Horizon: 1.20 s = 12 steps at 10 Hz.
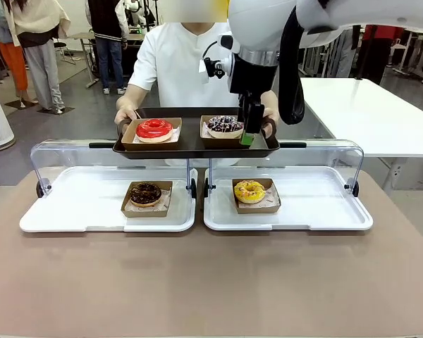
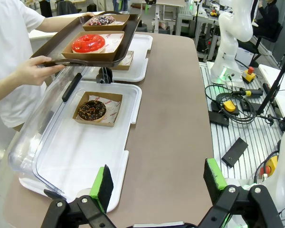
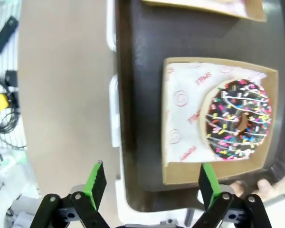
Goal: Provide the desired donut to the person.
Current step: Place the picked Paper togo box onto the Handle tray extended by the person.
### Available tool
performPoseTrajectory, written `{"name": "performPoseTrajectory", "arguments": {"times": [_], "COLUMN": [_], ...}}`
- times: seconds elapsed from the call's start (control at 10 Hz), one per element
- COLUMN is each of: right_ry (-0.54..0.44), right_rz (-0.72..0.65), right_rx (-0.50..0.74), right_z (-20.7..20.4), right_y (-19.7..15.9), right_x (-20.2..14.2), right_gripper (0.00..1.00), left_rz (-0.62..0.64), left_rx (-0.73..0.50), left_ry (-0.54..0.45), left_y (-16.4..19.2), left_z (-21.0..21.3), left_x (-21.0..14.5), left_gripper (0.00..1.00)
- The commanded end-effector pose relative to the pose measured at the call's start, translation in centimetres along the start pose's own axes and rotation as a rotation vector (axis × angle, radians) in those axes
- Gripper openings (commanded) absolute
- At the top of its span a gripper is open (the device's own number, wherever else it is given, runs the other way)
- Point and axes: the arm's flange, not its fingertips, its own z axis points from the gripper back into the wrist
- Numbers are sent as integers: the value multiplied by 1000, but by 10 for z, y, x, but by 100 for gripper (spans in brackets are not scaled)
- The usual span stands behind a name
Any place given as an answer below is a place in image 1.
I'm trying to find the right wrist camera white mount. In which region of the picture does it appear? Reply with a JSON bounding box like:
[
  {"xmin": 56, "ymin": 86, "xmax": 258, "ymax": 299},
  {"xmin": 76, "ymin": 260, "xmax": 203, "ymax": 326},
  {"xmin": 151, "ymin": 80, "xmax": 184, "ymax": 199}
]
[{"xmin": 197, "ymin": 32, "xmax": 235, "ymax": 85}]

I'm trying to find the person in white shirt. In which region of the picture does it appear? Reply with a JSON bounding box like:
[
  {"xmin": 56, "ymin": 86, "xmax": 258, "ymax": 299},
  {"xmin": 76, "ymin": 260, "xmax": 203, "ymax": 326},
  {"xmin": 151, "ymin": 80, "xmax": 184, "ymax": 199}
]
[{"xmin": 128, "ymin": 21, "xmax": 280, "ymax": 168}]

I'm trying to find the person in orange trousers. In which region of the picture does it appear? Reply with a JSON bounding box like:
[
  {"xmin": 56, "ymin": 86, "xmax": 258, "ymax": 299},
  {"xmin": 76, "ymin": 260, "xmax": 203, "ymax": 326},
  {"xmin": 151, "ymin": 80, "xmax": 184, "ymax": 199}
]
[{"xmin": 0, "ymin": 0, "xmax": 30, "ymax": 106}]

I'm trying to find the person's left hand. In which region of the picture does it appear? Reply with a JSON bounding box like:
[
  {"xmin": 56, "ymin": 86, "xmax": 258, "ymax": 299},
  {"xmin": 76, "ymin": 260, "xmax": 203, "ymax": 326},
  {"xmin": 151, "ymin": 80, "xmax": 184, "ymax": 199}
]
[{"xmin": 262, "ymin": 106, "xmax": 280, "ymax": 138}]

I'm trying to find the white table leg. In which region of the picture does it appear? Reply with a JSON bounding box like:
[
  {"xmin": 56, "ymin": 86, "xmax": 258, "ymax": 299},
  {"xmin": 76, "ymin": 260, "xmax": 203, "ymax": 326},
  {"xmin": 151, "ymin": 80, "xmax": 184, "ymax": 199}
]
[{"xmin": 381, "ymin": 156, "xmax": 410, "ymax": 192}]

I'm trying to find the clear display lid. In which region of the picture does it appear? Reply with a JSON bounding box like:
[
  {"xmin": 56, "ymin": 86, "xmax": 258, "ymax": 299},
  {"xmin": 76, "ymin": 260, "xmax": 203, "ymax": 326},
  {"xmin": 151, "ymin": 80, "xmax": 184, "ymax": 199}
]
[
  {"xmin": 208, "ymin": 139, "xmax": 364, "ymax": 193},
  {"xmin": 30, "ymin": 139, "xmax": 192, "ymax": 193}
]

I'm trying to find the black cable sleeve bundle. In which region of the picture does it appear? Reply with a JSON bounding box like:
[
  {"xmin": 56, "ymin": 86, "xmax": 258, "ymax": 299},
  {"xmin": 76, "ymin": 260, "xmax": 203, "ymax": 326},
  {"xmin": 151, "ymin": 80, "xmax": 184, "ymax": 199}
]
[{"xmin": 278, "ymin": 4, "xmax": 306, "ymax": 126}]

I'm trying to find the red glazed donut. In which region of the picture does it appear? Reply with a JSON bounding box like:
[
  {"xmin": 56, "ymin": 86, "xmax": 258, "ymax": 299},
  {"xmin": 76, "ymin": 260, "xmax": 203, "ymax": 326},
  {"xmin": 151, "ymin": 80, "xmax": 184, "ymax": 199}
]
[{"xmin": 135, "ymin": 118, "xmax": 175, "ymax": 144}]

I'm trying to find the person's right hand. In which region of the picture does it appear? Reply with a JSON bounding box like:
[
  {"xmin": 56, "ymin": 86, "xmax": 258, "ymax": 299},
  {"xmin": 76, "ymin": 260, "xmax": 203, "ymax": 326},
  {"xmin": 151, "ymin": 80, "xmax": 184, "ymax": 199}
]
[{"xmin": 114, "ymin": 108, "xmax": 142, "ymax": 135}]

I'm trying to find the person in cream sweater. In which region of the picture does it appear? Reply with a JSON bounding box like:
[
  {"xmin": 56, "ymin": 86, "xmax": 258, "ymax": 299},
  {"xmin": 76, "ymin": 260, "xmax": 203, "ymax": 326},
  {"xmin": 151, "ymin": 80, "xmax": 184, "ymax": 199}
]
[{"xmin": 4, "ymin": 0, "xmax": 72, "ymax": 116}]

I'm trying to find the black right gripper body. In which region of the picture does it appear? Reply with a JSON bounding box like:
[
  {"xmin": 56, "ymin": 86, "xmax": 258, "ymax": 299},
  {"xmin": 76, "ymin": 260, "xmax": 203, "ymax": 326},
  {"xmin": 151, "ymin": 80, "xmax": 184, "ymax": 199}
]
[{"xmin": 228, "ymin": 54, "xmax": 280, "ymax": 104}]

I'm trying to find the brown cardboard donut box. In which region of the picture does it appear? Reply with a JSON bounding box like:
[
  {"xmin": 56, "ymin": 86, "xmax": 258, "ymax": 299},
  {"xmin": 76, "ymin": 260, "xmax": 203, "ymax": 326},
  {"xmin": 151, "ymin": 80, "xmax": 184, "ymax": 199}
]
[
  {"xmin": 199, "ymin": 114, "xmax": 255, "ymax": 149},
  {"xmin": 231, "ymin": 177, "xmax": 281, "ymax": 215},
  {"xmin": 121, "ymin": 180, "xmax": 174, "ymax": 219},
  {"xmin": 121, "ymin": 117, "xmax": 183, "ymax": 152}
]

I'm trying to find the person in black jacket jeans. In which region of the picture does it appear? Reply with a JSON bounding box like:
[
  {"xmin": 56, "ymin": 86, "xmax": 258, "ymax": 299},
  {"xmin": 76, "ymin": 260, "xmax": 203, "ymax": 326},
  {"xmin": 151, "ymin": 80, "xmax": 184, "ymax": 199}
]
[{"xmin": 85, "ymin": 0, "xmax": 130, "ymax": 96}]

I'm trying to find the chocolate nut donut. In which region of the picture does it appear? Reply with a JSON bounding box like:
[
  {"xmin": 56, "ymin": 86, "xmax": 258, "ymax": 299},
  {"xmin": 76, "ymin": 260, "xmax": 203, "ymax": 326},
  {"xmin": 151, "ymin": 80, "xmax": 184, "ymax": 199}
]
[{"xmin": 129, "ymin": 181, "xmax": 163, "ymax": 208}]

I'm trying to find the person's right forearm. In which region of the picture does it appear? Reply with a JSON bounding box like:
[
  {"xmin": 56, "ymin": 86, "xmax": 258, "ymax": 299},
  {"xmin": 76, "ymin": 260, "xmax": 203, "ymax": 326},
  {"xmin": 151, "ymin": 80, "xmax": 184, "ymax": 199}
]
[{"xmin": 116, "ymin": 85, "xmax": 146, "ymax": 117}]

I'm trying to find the person in red sweater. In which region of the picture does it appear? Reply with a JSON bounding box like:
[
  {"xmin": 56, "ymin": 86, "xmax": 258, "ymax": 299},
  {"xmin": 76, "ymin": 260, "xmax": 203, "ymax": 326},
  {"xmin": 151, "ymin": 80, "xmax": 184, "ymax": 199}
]
[{"xmin": 355, "ymin": 24, "xmax": 405, "ymax": 86}]

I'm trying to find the person in dark apron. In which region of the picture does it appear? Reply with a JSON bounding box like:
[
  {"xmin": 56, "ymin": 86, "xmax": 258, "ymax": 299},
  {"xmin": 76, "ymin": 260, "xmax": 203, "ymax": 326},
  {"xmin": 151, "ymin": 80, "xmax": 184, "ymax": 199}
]
[{"xmin": 333, "ymin": 29, "xmax": 361, "ymax": 79}]

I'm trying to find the large white table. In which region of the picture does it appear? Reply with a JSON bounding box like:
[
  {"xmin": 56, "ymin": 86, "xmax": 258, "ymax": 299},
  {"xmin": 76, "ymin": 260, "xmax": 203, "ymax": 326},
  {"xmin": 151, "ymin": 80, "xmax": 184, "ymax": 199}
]
[{"xmin": 299, "ymin": 77, "xmax": 423, "ymax": 160}]

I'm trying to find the dark donut with coloured sprinkles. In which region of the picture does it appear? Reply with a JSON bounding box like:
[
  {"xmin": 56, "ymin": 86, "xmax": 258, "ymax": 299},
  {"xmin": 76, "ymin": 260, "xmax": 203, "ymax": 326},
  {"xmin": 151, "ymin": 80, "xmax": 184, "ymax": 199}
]
[{"xmin": 206, "ymin": 115, "xmax": 245, "ymax": 139}]

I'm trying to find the person's left forearm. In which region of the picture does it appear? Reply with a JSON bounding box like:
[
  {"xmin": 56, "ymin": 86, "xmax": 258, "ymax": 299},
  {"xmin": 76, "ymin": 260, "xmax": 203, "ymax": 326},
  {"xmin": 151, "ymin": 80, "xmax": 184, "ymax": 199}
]
[{"xmin": 259, "ymin": 90, "xmax": 280, "ymax": 113}]

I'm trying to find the dark brown serving tray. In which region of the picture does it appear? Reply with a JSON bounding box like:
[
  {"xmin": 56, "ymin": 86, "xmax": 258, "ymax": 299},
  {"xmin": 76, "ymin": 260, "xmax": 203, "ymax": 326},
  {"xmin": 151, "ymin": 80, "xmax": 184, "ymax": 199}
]
[{"xmin": 112, "ymin": 106, "xmax": 281, "ymax": 161}]

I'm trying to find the white display tray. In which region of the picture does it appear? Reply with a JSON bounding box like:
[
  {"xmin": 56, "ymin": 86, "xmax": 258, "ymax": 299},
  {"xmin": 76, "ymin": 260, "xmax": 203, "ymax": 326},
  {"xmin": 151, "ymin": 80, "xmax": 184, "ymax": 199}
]
[
  {"xmin": 19, "ymin": 165, "xmax": 197, "ymax": 234},
  {"xmin": 203, "ymin": 165, "xmax": 374, "ymax": 232}
]

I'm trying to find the yellow sprinkled donut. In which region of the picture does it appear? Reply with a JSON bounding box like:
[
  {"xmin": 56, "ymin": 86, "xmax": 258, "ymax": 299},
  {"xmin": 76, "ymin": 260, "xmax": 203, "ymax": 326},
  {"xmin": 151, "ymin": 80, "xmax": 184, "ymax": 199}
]
[{"xmin": 233, "ymin": 179, "xmax": 266, "ymax": 206}]

